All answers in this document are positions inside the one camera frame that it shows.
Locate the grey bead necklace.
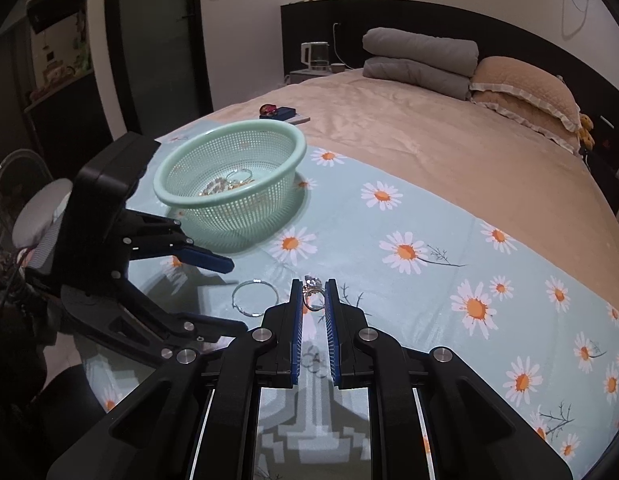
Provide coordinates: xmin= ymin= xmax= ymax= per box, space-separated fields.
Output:
xmin=200 ymin=177 xmax=231 ymax=197

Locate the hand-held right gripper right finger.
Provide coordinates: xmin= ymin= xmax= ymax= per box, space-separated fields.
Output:
xmin=325 ymin=277 xmax=574 ymax=480

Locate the round wire fan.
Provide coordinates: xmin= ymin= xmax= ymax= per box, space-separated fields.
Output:
xmin=0 ymin=149 xmax=53 ymax=233

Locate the blue daisy print cloth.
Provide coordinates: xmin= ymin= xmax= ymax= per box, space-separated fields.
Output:
xmin=72 ymin=120 xmax=619 ymax=480

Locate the large silver bangle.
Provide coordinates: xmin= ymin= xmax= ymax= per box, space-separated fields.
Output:
xmin=232 ymin=280 xmax=279 ymax=317

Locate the green plastic mesh basket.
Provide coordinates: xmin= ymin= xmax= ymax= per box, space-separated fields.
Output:
xmin=154 ymin=121 xmax=308 ymax=253

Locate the white charger cable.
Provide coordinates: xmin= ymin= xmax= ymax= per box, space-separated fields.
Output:
xmin=332 ymin=22 xmax=351 ymax=67

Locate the dark wall shelf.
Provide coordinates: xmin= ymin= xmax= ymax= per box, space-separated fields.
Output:
xmin=24 ymin=0 xmax=113 ymax=163

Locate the silver stone ring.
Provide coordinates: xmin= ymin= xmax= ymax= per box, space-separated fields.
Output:
xmin=302 ymin=275 xmax=326 ymax=312

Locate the black headboard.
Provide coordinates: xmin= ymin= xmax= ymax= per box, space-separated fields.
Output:
xmin=281 ymin=0 xmax=619 ymax=186

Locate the beige frilled pillow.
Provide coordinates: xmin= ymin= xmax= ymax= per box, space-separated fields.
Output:
xmin=470 ymin=90 xmax=583 ymax=153
xmin=470 ymin=56 xmax=583 ymax=133

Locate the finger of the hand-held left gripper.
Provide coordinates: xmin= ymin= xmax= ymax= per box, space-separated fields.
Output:
xmin=62 ymin=280 xmax=248 ymax=368
xmin=122 ymin=210 xmax=234 ymax=275

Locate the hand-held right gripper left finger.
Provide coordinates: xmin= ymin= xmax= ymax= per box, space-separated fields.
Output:
xmin=46 ymin=277 xmax=305 ymax=480

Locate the grey folded quilt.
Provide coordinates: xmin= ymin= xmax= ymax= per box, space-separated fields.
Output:
xmin=363 ymin=27 xmax=479 ymax=78
xmin=362 ymin=56 xmax=473 ymax=101

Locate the dark glass door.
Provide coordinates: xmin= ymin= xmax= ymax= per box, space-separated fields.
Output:
xmin=87 ymin=0 xmax=213 ymax=142

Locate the beige bedspread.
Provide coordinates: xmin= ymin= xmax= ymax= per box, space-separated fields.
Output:
xmin=184 ymin=67 xmax=619 ymax=241

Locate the white electric kettle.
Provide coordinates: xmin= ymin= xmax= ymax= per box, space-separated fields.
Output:
xmin=300 ymin=41 xmax=330 ymax=72

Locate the grey office chair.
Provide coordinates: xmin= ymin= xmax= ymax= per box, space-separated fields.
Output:
xmin=12 ymin=178 xmax=74 ymax=272

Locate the grey nightstand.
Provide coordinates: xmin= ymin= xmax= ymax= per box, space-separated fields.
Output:
xmin=284 ymin=67 xmax=364 ymax=87

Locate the yellow plush toy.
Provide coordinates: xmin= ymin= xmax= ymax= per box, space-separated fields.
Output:
xmin=578 ymin=114 xmax=597 ymax=149

